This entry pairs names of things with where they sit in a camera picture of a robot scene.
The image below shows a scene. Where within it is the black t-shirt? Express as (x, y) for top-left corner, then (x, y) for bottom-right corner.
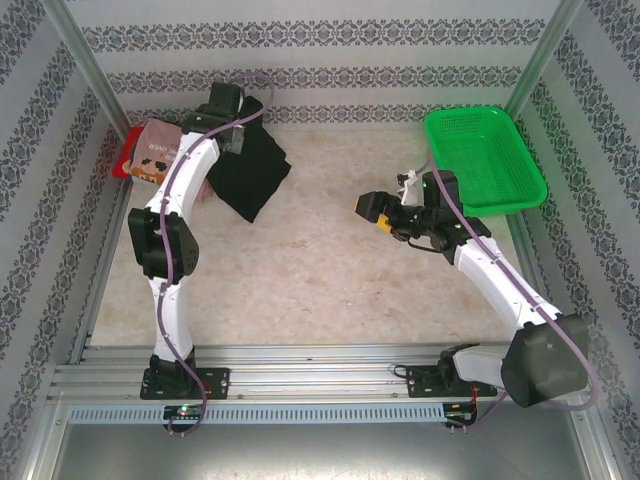
(207, 94), (294, 225)

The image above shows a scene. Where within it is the green plastic mesh basket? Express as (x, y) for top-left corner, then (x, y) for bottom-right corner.
(423, 105), (550, 219)

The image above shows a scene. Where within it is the pink folded t-shirt pixel print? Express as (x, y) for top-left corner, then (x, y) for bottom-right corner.
(130, 118), (216, 204)

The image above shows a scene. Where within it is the red folded t-shirt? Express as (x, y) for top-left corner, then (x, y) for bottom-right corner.
(110, 126), (146, 180)

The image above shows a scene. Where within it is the right controller board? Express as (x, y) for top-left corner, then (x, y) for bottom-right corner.
(444, 401), (480, 427)

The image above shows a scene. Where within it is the grey metal sheet panel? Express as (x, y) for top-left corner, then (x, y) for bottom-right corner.
(29, 399), (619, 480)

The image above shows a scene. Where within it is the left controller board green LED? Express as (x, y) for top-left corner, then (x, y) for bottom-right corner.
(163, 404), (209, 426)

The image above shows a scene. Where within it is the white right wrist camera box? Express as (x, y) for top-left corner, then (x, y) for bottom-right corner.
(396, 169), (424, 205)

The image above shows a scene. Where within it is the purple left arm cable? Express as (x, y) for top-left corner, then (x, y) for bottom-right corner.
(157, 71), (276, 436)

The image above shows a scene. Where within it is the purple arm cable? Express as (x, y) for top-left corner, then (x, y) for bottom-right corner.
(417, 158), (601, 432)
(157, 71), (276, 436)

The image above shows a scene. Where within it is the aluminium side rail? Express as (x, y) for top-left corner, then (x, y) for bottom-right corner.
(508, 213), (572, 362)
(68, 182), (127, 365)

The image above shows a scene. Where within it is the aluminium corner post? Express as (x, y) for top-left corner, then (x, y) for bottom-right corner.
(502, 0), (585, 114)
(42, 0), (132, 141)

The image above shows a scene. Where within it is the aluminium mounting rail frame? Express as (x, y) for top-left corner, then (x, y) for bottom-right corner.
(47, 342), (596, 404)

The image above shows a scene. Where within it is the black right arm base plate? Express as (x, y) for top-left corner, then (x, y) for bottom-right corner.
(405, 363), (499, 400)

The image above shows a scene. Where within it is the grey slotted cable duct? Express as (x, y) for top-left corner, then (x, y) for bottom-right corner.
(67, 403), (447, 425)

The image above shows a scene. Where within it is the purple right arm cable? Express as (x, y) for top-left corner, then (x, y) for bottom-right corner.
(417, 158), (601, 432)

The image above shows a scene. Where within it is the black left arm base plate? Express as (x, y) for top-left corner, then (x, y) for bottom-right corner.
(139, 367), (232, 401)

